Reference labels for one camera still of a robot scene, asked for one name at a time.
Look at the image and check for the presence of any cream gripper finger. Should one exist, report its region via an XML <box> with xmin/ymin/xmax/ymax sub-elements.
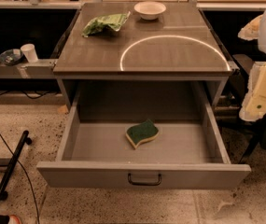
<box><xmin>239</xmin><ymin>62</ymin><xmax>266</xmax><ymax>121</ymax></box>
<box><xmin>238</xmin><ymin>15</ymin><xmax>262</xmax><ymax>41</ymax></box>

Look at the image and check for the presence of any green and yellow sponge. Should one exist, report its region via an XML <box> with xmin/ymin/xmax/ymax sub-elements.
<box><xmin>125</xmin><ymin>119</ymin><xmax>159</xmax><ymax>149</ymax></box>

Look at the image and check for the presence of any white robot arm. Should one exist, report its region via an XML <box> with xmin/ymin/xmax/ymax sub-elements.
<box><xmin>238</xmin><ymin>10</ymin><xmax>266</xmax><ymax>121</ymax></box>

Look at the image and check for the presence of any grey cabinet with counter top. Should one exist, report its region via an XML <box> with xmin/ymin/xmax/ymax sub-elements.
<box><xmin>52</xmin><ymin>1</ymin><xmax>234</xmax><ymax>111</ymax></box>

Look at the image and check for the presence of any white bowl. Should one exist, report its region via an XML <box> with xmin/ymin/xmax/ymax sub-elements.
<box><xmin>134</xmin><ymin>2</ymin><xmax>166</xmax><ymax>21</ymax></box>

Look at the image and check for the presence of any green snack bag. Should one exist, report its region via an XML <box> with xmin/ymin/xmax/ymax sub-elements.
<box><xmin>81</xmin><ymin>12</ymin><xmax>131</xmax><ymax>37</ymax></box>

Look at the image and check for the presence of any grey side shelf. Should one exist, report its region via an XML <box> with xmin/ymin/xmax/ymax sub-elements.
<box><xmin>0</xmin><ymin>59</ymin><xmax>57</xmax><ymax>79</ymax></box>

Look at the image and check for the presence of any white paper cup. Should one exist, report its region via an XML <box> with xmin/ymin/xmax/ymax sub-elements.
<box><xmin>21</xmin><ymin>44</ymin><xmax>38</xmax><ymax>63</ymax></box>

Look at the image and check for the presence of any dark patterned bowl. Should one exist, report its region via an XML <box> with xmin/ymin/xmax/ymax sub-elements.
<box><xmin>0</xmin><ymin>49</ymin><xmax>23</xmax><ymax>66</ymax></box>

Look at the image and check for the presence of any black bar with wheels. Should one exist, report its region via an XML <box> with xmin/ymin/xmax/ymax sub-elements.
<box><xmin>0</xmin><ymin>131</ymin><xmax>32</xmax><ymax>202</ymax></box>

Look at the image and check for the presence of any black and red object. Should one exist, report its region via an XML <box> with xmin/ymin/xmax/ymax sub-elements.
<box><xmin>0</xmin><ymin>215</ymin><xmax>22</xmax><ymax>224</ymax></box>

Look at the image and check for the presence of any black drawer handle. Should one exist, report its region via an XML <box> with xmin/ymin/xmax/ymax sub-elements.
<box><xmin>127</xmin><ymin>173</ymin><xmax>162</xmax><ymax>187</ymax></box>

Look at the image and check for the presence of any black floor cable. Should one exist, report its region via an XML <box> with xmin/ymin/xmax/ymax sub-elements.
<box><xmin>0</xmin><ymin>106</ymin><xmax>41</xmax><ymax>224</ymax></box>

